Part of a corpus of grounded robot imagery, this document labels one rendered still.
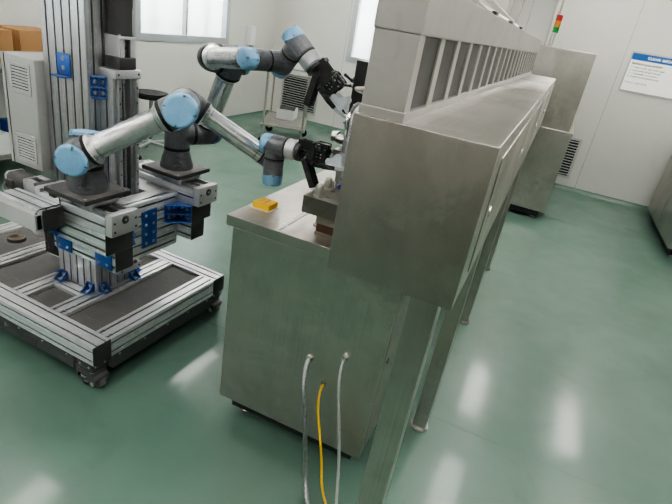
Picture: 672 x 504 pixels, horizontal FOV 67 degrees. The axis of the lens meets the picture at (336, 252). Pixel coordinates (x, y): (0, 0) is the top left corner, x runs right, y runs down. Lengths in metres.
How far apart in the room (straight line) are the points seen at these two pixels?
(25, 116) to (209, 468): 1.65
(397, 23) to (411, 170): 0.23
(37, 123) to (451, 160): 1.99
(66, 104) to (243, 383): 1.36
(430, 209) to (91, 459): 1.65
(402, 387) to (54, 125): 1.92
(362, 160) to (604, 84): 6.44
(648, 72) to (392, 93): 6.47
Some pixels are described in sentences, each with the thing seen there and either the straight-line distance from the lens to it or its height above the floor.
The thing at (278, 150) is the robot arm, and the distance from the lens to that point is 1.91.
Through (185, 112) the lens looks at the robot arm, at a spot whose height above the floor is 1.20.
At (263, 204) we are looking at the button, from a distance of 1.88.
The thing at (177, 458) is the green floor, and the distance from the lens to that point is 2.14.
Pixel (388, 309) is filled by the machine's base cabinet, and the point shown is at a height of 0.76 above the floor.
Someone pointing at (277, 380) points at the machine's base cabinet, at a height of 0.30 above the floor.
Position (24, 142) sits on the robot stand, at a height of 0.87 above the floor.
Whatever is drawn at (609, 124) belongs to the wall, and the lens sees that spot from 7.29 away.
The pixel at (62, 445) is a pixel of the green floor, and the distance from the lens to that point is 2.24.
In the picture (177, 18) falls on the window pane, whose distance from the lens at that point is 6.62.
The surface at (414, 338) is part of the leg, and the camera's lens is 1.07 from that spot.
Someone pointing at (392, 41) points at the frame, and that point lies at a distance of 0.88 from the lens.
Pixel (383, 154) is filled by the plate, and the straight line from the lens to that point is 0.88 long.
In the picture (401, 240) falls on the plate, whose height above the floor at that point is 1.24.
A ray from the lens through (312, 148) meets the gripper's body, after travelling 1.84.
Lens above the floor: 1.58
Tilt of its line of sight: 25 degrees down
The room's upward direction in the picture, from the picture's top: 10 degrees clockwise
